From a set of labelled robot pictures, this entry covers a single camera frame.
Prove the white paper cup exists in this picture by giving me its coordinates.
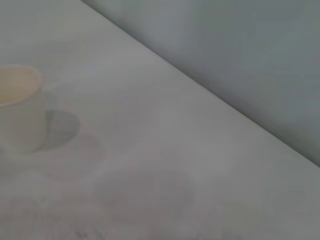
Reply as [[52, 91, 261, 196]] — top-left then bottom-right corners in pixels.
[[0, 64, 48, 154]]

